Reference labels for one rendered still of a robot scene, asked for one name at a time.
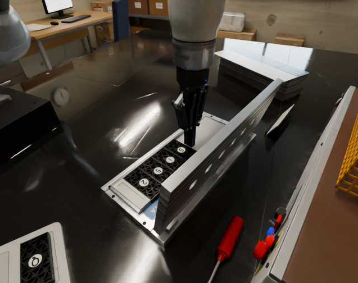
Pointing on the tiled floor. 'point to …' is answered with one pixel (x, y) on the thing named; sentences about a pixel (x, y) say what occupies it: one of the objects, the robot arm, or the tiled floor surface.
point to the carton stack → (102, 33)
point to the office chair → (118, 21)
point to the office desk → (63, 32)
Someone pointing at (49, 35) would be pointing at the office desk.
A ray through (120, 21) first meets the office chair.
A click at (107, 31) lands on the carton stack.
